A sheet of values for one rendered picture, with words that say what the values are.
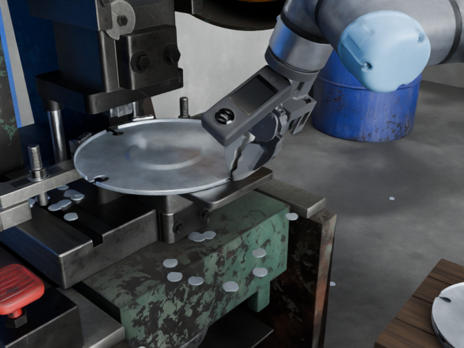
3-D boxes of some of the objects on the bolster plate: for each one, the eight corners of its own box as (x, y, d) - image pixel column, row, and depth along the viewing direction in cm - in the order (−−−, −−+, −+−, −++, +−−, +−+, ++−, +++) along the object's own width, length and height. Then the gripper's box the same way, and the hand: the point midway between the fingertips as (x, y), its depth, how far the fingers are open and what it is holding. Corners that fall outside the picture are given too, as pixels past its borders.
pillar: (70, 161, 97) (59, 85, 91) (59, 165, 95) (47, 88, 89) (63, 157, 98) (52, 82, 92) (52, 161, 97) (40, 85, 90)
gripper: (343, 68, 69) (279, 182, 83) (291, 30, 72) (238, 146, 86) (306, 83, 63) (244, 204, 77) (250, 41, 67) (201, 163, 80)
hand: (231, 174), depth 79 cm, fingers closed
